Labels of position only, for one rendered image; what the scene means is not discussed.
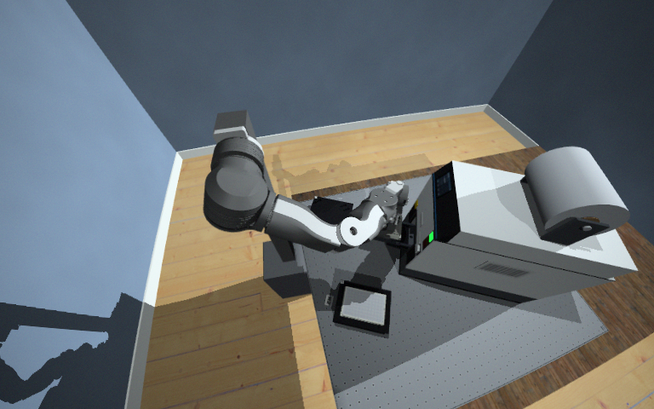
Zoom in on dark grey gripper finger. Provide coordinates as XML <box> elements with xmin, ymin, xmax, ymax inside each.
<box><xmin>376</xmin><ymin>216</ymin><xmax>399</xmax><ymax>239</ymax></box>

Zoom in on grey cylinder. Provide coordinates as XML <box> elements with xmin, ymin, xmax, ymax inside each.
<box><xmin>525</xmin><ymin>147</ymin><xmax>630</xmax><ymax>236</ymax></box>

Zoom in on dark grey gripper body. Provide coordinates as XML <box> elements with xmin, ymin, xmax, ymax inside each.
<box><xmin>389</xmin><ymin>205</ymin><xmax>403</xmax><ymax>224</ymax></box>

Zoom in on black rectangular frame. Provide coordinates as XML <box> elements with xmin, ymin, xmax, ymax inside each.
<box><xmin>333</xmin><ymin>280</ymin><xmax>391</xmax><ymax>334</ymax></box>
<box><xmin>310</xmin><ymin>196</ymin><xmax>353</xmax><ymax>225</ymax></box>

